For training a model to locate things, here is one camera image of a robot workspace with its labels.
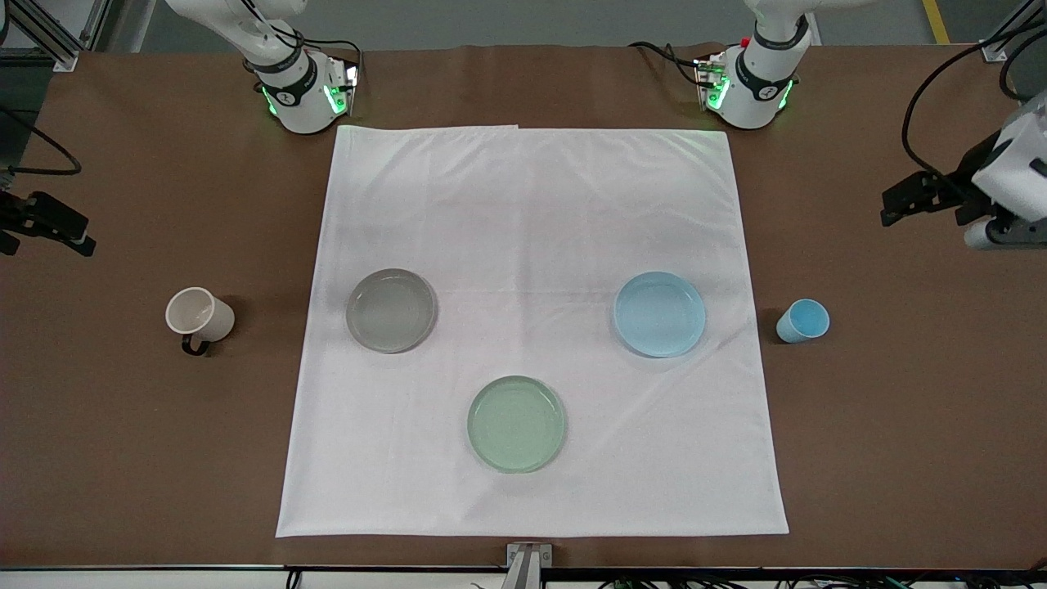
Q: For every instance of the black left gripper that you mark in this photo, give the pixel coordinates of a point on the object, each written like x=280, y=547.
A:
x=955, y=190

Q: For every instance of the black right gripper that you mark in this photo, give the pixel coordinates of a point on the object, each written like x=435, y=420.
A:
x=24, y=212

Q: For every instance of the blue cup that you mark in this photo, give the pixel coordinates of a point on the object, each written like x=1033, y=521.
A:
x=803, y=321

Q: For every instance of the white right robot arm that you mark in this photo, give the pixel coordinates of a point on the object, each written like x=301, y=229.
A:
x=298, y=106

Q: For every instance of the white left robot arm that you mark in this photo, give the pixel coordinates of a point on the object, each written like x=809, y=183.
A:
x=765, y=78

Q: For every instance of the blue round plate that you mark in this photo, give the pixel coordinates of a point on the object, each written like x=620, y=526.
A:
x=659, y=315

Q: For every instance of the gray round plate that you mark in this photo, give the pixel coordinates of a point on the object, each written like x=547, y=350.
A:
x=391, y=311

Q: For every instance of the green round plate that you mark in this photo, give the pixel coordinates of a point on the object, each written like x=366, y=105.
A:
x=516, y=425

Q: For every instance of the green lit left base connector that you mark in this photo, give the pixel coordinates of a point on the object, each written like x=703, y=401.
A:
x=710, y=82

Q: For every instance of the green lit base connector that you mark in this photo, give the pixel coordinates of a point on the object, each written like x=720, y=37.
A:
x=342, y=86
x=710, y=82

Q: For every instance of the green lit right base connector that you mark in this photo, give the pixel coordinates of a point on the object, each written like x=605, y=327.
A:
x=342, y=86

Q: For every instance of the white square cloth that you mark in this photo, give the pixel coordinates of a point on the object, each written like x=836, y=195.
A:
x=523, y=229

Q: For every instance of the aluminium frame profile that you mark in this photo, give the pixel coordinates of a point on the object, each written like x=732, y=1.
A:
x=49, y=37
x=1010, y=37

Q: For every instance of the black table edge rail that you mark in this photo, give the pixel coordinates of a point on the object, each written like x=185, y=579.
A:
x=164, y=568

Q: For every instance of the aluminium profile bracket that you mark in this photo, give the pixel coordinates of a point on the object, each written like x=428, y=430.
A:
x=528, y=564

